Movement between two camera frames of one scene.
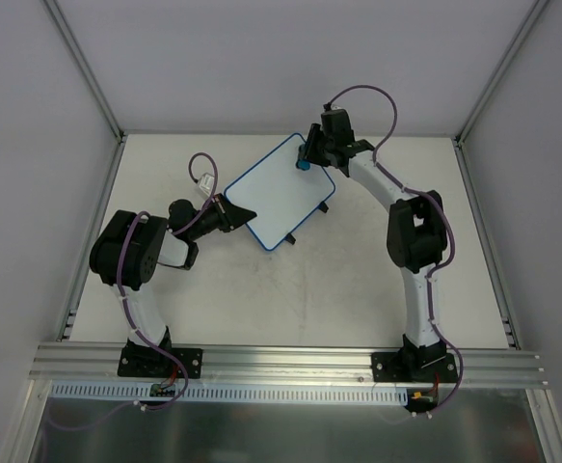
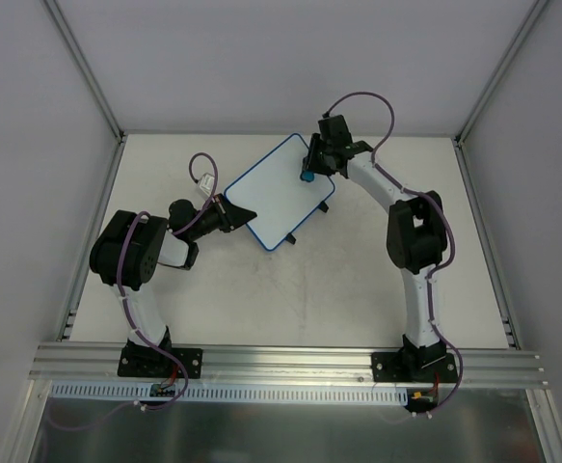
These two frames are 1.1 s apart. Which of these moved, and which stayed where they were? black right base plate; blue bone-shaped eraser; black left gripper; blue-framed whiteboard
Moved: blue bone-shaped eraser
Stayed: blue-framed whiteboard; black right base plate; black left gripper
